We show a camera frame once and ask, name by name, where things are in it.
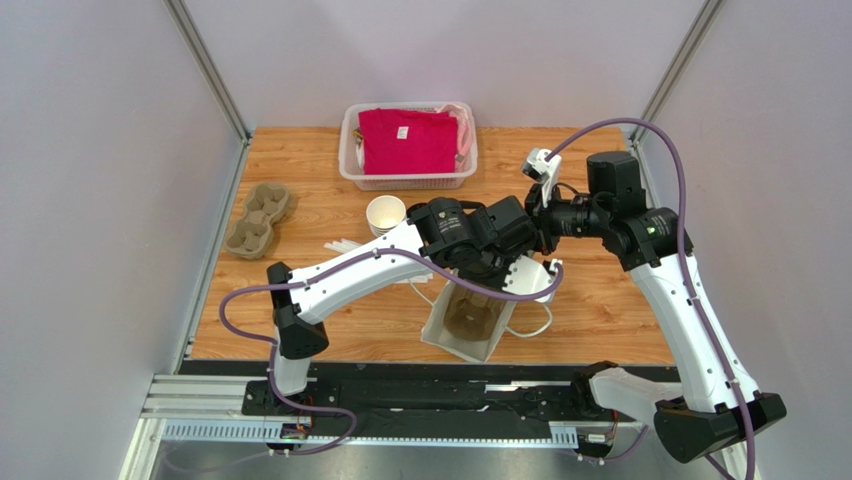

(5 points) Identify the stack of paper cups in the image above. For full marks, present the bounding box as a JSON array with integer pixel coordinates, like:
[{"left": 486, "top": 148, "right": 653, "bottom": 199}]
[{"left": 365, "top": 195, "right": 406, "bottom": 237}]

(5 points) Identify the aluminium frame rail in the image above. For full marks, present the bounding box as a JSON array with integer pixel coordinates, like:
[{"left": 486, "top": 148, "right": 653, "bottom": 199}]
[{"left": 139, "top": 373, "right": 745, "bottom": 449}]

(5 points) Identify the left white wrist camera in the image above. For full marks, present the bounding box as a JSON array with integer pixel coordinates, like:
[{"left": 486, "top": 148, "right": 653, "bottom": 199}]
[{"left": 502, "top": 256, "right": 564, "bottom": 304}]

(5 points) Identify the green paper gift bag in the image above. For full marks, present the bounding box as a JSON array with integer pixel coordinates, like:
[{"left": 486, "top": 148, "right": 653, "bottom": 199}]
[{"left": 410, "top": 281, "right": 554, "bottom": 363}]

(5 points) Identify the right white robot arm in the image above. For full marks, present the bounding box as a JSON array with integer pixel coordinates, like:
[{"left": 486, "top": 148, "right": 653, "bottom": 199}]
[{"left": 522, "top": 148, "right": 787, "bottom": 463}]

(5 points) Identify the red folded shirt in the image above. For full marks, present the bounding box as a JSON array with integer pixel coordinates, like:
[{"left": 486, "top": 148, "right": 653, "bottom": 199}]
[{"left": 358, "top": 108, "right": 458, "bottom": 175}]

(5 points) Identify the brown pulp cup carrier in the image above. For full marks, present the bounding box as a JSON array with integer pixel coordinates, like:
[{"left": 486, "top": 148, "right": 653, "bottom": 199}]
[
  {"left": 443, "top": 286, "right": 506, "bottom": 341},
  {"left": 223, "top": 182, "right": 295, "bottom": 260}
]

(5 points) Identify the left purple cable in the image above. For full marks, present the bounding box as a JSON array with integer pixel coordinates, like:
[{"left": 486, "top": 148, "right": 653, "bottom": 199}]
[{"left": 219, "top": 247, "right": 566, "bottom": 457}]

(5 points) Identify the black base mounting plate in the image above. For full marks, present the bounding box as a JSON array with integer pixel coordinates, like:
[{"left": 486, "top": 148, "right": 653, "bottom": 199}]
[{"left": 178, "top": 360, "right": 707, "bottom": 441}]

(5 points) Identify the purple cable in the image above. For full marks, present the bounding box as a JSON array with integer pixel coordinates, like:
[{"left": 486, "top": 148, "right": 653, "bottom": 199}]
[
  {"left": 544, "top": 118, "right": 757, "bottom": 480},
  {"left": 219, "top": 247, "right": 566, "bottom": 457}
]

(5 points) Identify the pink cloth in basket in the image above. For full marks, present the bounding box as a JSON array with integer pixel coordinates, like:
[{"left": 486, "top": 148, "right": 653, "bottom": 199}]
[{"left": 435, "top": 103, "right": 475, "bottom": 163}]

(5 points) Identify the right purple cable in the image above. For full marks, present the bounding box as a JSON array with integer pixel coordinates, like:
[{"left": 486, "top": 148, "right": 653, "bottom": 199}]
[{"left": 544, "top": 118, "right": 757, "bottom": 480}]

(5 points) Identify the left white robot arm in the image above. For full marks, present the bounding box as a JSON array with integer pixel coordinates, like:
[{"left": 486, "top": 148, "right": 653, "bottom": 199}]
[{"left": 266, "top": 196, "right": 560, "bottom": 396}]

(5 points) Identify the white plastic basket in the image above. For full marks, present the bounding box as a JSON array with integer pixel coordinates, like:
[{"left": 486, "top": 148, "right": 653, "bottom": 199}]
[{"left": 338, "top": 101, "right": 478, "bottom": 190}]

